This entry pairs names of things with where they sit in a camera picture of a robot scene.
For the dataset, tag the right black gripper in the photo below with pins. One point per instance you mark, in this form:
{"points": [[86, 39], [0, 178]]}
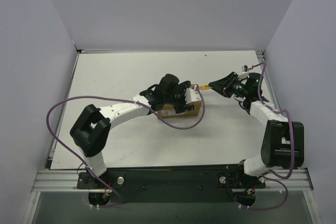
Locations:
{"points": [[230, 86]]}

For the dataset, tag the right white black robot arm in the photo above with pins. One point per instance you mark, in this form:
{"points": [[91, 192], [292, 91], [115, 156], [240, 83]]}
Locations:
{"points": [[253, 166]]}

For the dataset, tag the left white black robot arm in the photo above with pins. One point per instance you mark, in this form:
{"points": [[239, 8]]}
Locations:
{"points": [[91, 129]]}

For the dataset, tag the yellow utility knife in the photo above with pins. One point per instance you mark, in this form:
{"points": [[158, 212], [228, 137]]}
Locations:
{"points": [[204, 87]]}

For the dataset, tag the front aluminium rail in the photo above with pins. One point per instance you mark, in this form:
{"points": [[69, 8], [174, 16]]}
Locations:
{"points": [[68, 180]]}

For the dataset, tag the left side aluminium rail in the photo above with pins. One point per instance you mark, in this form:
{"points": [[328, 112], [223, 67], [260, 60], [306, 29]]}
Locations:
{"points": [[62, 107]]}

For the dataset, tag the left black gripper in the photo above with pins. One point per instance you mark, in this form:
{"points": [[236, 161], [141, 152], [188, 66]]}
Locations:
{"points": [[181, 100]]}

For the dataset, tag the brown cardboard express box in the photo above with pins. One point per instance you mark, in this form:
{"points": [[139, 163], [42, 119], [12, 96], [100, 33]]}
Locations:
{"points": [[168, 111]]}

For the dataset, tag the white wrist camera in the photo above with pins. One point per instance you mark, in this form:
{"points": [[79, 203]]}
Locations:
{"points": [[192, 96], [245, 72]]}

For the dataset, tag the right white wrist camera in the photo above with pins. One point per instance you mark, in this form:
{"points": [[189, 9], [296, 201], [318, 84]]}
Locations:
{"points": [[245, 72]]}

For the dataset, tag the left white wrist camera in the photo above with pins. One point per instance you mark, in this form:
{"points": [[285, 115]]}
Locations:
{"points": [[192, 96]]}

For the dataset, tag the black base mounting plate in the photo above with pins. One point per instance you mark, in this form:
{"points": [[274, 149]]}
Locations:
{"points": [[214, 183]]}

